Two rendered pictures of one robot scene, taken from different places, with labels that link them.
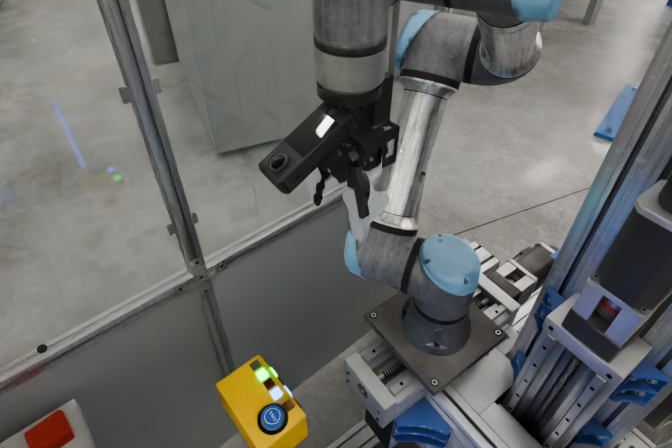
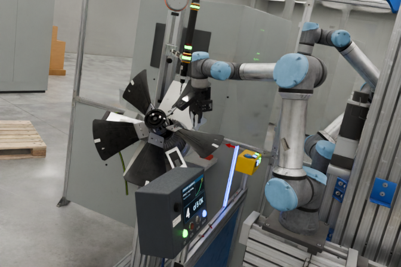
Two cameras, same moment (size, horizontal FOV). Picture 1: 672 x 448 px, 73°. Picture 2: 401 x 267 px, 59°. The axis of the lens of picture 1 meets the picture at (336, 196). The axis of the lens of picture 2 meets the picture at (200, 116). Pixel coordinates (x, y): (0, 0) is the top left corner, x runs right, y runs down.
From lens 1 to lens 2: 1.65 m
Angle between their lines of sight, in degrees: 59
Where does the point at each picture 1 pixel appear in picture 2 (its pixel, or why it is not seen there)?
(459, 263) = (327, 146)
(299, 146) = not seen: hidden behind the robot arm
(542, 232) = not seen: outside the picture
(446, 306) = (315, 159)
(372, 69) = (304, 47)
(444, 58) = (367, 90)
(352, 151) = not seen: hidden behind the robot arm
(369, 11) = (305, 35)
